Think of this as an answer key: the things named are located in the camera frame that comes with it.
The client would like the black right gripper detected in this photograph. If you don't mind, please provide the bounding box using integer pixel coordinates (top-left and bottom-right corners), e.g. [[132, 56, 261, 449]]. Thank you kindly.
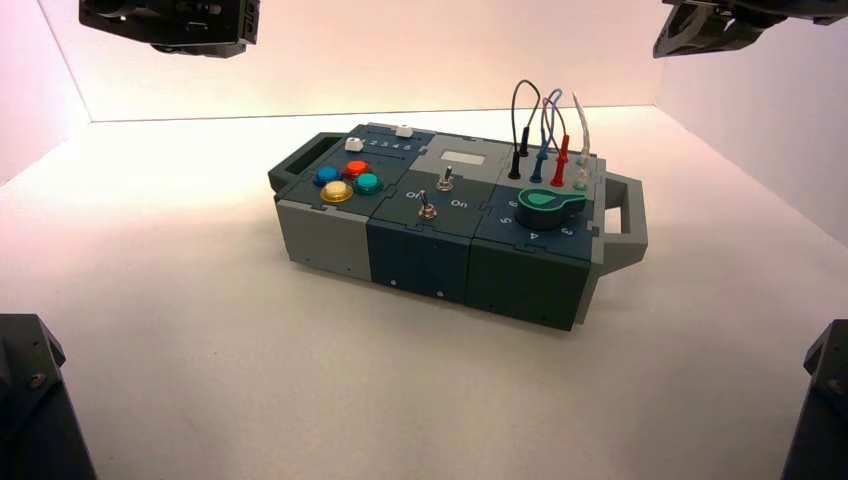
[[652, 0, 848, 60]]

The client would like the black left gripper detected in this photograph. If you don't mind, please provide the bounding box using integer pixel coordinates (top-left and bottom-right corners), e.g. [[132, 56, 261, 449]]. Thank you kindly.
[[78, 0, 262, 60]]

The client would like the yellow round push button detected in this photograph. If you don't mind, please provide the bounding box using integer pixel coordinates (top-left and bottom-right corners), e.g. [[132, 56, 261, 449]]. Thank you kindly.
[[319, 180, 355, 205]]

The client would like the green rotary dial knob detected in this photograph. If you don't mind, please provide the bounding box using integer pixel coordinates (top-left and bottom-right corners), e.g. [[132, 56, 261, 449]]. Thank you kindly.
[[514, 186, 588, 232]]

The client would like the grey and blue control box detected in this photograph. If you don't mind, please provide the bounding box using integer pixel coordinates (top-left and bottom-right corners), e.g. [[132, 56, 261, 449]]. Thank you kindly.
[[267, 123, 649, 333]]

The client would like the white jumper cable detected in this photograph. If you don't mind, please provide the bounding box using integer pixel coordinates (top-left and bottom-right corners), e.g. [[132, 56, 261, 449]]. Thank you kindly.
[[570, 91, 594, 193]]

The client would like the red jumper cable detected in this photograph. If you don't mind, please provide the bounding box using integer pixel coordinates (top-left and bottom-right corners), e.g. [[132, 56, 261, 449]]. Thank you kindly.
[[541, 96, 572, 189]]

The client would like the blue jumper cable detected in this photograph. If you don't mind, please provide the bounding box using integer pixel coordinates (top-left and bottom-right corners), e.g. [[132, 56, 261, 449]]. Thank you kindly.
[[529, 87, 565, 185]]

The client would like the black jumper cable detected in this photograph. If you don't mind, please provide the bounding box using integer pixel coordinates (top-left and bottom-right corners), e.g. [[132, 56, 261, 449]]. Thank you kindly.
[[507, 79, 543, 181]]

